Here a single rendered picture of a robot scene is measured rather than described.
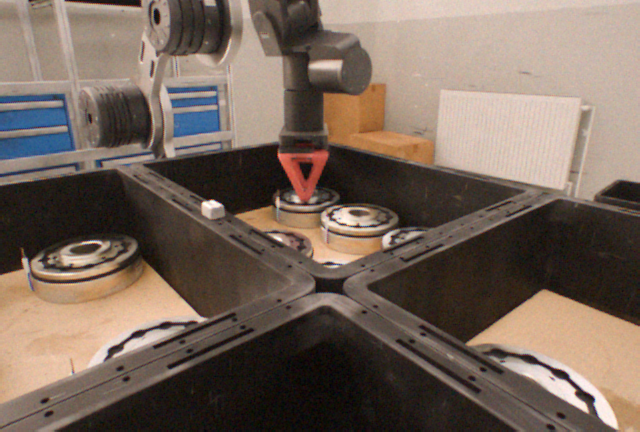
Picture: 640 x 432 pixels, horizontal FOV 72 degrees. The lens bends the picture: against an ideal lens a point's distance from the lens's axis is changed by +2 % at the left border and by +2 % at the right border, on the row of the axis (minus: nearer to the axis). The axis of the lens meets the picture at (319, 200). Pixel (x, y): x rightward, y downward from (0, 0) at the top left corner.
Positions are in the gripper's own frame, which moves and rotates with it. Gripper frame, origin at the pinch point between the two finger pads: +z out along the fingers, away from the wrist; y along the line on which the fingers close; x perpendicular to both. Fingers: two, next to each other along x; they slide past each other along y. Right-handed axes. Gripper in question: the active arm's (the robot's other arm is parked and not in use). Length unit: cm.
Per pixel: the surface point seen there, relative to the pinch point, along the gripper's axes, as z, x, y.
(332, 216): 1.0, -4.0, -8.4
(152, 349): -6.0, 5.2, -44.4
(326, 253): 4.1, -3.2, -13.1
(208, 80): -4, 64, 194
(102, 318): 4.0, 17.7, -27.1
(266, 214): 4.1, 6.1, 0.5
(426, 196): -2.0, -15.9, -9.1
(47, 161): 28, 124, 132
